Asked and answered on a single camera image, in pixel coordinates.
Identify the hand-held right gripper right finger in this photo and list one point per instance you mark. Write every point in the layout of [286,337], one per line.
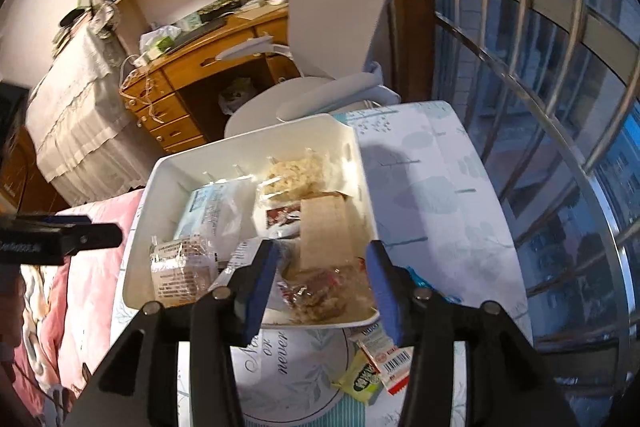
[385,292]

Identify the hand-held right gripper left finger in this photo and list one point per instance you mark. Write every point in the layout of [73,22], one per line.
[262,287]

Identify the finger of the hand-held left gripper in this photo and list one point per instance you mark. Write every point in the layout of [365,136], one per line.
[97,236]
[70,221]

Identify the red clear nut snack packet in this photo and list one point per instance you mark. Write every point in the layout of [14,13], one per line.
[320,294]

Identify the brown chocolate snack packet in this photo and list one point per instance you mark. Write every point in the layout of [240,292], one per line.
[277,218]

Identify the beige snack packet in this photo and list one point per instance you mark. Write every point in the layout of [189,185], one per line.
[325,227]

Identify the light blue snack packet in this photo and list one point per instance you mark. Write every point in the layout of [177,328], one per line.
[210,207]

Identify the clear puffed rice cake packet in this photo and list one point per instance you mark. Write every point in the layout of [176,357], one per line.
[295,177]

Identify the white plastic bin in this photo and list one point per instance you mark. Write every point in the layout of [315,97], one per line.
[330,137]

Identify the pink blanket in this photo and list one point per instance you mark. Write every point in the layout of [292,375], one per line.
[75,287]

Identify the red white snack packet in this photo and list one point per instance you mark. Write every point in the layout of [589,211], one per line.
[387,359]

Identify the dark wooden cabinet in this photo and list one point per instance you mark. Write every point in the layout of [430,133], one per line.
[20,167]

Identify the clear grain bar packet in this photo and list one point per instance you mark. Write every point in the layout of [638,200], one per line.
[175,272]

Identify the green yellow snack packet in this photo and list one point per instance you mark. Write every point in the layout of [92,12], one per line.
[360,379]

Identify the lace furniture cover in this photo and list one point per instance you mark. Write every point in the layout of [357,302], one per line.
[75,107]

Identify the plastic bag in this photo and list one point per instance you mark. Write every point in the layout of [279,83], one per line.
[236,97]

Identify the wooden desk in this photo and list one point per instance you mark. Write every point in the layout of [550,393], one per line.
[220,52]

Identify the metal window railing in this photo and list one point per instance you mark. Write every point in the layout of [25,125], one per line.
[520,72]

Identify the white office chair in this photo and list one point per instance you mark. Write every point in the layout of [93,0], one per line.
[340,22]

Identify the wooden door frame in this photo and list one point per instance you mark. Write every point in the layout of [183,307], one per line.
[410,7]

